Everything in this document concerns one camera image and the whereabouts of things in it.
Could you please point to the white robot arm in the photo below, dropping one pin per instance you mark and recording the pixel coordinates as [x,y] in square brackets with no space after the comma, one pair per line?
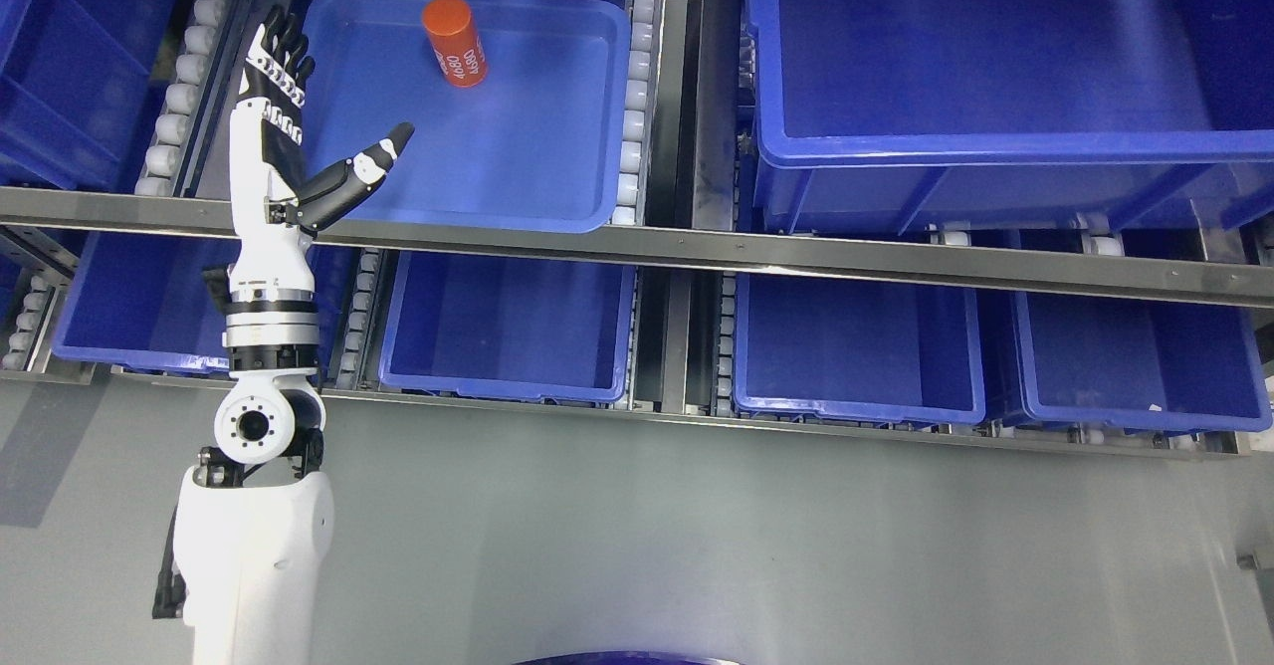
[255,514]

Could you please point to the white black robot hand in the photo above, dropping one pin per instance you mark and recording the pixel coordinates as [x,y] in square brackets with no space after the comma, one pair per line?
[277,209]

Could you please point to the blue bin lower left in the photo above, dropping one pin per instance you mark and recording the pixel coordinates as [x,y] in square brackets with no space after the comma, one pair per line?
[141,301]

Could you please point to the metal shelf rack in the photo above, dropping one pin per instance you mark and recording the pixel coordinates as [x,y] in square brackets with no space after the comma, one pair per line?
[1086,275]

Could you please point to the blue bin upper left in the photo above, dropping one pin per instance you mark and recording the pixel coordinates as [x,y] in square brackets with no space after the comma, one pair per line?
[74,80]

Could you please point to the large blue bin upper right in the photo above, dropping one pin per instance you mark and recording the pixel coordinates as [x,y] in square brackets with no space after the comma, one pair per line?
[891,116]

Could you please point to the blue bin lower right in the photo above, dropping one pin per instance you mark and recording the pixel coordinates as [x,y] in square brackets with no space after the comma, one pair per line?
[1052,361]

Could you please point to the blue bin lower middle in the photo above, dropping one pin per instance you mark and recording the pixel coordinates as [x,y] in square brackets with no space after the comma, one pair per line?
[505,328]

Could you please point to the shallow blue tray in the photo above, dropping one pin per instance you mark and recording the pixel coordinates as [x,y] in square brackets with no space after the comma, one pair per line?
[535,147]

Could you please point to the blue bin lower centre-right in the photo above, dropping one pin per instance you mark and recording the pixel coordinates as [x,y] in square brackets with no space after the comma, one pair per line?
[864,351]

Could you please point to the orange cylindrical capacitor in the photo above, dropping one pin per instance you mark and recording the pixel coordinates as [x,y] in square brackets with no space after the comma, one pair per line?
[455,41]

